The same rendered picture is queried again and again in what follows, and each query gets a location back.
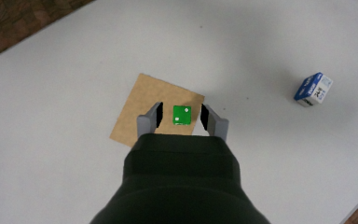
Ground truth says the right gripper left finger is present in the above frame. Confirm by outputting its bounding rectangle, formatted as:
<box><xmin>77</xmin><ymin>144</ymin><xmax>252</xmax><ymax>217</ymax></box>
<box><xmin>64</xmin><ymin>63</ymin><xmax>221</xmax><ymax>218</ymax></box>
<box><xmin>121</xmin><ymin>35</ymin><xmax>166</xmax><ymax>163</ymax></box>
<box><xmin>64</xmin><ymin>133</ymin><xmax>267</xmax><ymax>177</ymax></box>
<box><xmin>136</xmin><ymin>101</ymin><xmax>164</xmax><ymax>138</ymax></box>

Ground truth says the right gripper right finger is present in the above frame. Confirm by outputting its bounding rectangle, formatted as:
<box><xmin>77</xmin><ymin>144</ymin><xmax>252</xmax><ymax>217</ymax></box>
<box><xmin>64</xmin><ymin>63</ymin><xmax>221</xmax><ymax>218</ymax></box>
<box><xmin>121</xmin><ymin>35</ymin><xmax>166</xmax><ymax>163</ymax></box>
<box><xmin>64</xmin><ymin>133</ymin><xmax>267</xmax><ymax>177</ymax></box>
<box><xmin>200</xmin><ymin>103</ymin><xmax>230</xmax><ymax>143</ymax></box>

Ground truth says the green die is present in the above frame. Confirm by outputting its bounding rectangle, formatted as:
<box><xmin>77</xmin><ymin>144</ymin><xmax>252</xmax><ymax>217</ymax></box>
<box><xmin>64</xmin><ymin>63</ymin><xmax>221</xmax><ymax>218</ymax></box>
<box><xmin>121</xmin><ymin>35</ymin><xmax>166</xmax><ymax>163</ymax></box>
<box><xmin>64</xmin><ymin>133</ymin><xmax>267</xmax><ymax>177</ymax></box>
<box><xmin>172</xmin><ymin>105</ymin><xmax>193</xmax><ymax>127</ymax></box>

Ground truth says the tan square mat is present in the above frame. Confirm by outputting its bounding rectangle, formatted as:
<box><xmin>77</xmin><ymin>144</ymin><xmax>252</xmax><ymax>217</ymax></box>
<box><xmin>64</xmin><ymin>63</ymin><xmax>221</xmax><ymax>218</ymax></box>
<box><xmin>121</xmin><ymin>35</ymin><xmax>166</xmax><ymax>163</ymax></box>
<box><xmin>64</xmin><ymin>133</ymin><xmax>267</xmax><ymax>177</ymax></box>
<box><xmin>109</xmin><ymin>73</ymin><xmax>206</xmax><ymax>148</ymax></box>

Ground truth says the white table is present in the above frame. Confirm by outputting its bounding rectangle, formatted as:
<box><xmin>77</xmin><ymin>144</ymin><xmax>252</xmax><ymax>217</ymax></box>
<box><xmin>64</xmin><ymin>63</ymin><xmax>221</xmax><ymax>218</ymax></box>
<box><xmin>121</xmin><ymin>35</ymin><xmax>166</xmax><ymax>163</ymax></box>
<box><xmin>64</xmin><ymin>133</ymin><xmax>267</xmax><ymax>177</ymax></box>
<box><xmin>0</xmin><ymin>0</ymin><xmax>358</xmax><ymax>224</ymax></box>

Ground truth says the small white box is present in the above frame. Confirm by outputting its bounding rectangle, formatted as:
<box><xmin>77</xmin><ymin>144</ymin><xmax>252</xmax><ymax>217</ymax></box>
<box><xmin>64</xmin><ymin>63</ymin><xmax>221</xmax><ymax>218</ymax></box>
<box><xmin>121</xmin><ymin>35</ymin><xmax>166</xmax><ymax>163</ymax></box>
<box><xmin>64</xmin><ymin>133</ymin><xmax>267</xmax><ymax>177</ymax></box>
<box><xmin>293</xmin><ymin>72</ymin><xmax>335</xmax><ymax>108</ymax></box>

